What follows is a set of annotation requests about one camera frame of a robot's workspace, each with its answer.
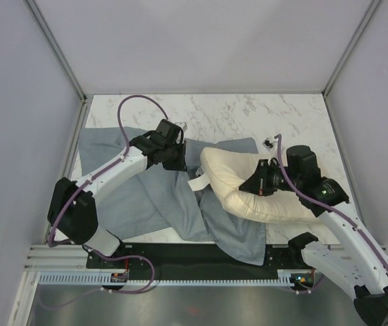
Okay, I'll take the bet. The aluminium corner post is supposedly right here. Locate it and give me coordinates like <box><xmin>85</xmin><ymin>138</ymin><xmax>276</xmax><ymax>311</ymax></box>
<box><xmin>322</xmin><ymin>0</ymin><xmax>385</xmax><ymax>99</ymax></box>
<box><xmin>24</xmin><ymin>0</ymin><xmax>89</xmax><ymax>103</ymax></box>

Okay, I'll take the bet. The cream white pillow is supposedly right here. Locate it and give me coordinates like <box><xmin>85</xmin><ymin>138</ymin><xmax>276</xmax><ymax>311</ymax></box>
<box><xmin>190</xmin><ymin>147</ymin><xmax>320</xmax><ymax>224</ymax></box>

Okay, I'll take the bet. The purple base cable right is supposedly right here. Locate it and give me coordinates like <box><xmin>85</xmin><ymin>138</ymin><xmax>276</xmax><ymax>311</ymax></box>
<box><xmin>282</xmin><ymin>268</ymin><xmax>326</xmax><ymax>295</ymax></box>

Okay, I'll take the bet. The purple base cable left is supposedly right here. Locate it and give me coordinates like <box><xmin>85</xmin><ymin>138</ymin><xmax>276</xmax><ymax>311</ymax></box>
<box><xmin>39</xmin><ymin>254</ymin><xmax>157</xmax><ymax>310</ymax></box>

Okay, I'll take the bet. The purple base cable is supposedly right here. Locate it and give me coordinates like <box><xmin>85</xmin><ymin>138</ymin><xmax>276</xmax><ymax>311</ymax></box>
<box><xmin>282</xmin><ymin>268</ymin><xmax>326</xmax><ymax>295</ymax></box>
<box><xmin>39</xmin><ymin>254</ymin><xmax>157</xmax><ymax>310</ymax></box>

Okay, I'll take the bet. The blue denim pillowcase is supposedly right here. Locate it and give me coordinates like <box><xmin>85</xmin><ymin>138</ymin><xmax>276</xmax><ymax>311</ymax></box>
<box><xmin>97</xmin><ymin>139</ymin><xmax>266</xmax><ymax>266</ymax></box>

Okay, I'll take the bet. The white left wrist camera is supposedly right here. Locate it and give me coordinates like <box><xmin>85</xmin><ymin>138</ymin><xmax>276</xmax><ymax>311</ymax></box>
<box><xmin>174</xmin><ymin>122</ymin><xmax>188</xmax><ymax>132</ymax></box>

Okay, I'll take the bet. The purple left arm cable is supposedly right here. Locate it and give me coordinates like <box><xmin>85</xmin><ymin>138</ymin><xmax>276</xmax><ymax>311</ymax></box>
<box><xmin>47</xmin><ymin>95</ymin><xmax>173</xmax><ymax>248</ymax></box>

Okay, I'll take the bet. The shiny metal front sheet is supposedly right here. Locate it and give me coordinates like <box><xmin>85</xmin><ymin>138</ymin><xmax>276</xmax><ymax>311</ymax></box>
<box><xmin>30</xmin><ymin>280</ymin><xmax>363</xmax><ymax>325</ymax></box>

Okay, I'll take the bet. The right aluminium corner post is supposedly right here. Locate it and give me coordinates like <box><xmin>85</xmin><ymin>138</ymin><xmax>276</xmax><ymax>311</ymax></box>
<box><xmin>322</xmin><ymin>0</ymin><xmax>385</xmax><ymax>99</ymax></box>

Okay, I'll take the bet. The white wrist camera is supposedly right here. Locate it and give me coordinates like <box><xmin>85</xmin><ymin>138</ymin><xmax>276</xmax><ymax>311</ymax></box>
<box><xmin>262</xmin><ymin>137</ymin><xmax>278</xmax><ymax>153</ymax></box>
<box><xmin>174</xmin><ymin>122</ymin><xmax>188</xmax><ymax>132</ymax></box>

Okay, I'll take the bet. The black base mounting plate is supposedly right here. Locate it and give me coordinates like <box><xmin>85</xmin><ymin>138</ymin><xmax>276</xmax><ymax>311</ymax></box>
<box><xmin>86</xmin><ymin>242</ymin><xmax>320</xmax><ymax>287</ymax></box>

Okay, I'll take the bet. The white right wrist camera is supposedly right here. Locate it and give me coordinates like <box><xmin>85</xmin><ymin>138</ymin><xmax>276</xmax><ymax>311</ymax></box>
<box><xmin>262</xmin><ymin>137</ymin><xmax>278</xmax><ymax>153</ymax></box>

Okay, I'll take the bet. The white slotted cable duct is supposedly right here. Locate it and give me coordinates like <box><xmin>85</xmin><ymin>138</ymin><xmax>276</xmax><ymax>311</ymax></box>
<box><xmin>39</xmin><ymin>270</ymin><xmax>292</xmax><ymax>286</ymax></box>

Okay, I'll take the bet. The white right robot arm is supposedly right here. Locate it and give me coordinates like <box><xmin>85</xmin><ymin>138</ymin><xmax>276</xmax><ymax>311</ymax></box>
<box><xmin>239</xmin><ymin>145</ymin><xmax>388</xmax><ymax>325</ymax></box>

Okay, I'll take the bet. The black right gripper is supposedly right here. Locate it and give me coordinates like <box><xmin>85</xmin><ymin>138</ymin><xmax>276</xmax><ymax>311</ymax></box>
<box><xmin>239</xmin><ymin>159</ymin><xmax>301</xmax><ymax>196</ymax></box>

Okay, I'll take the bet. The left aluminium corner post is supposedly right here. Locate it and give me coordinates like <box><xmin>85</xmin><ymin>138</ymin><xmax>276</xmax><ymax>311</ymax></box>
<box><xmin>24</xmin><ymin>0</ymin><xmax>89</xmax><ymax>103</ymax></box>

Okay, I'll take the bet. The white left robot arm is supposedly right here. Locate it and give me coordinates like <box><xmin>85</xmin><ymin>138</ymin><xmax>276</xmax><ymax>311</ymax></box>
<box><xmin>47</xmin><ymin>119</ymin><xmax>187</xmax><ymax>268</ymax></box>

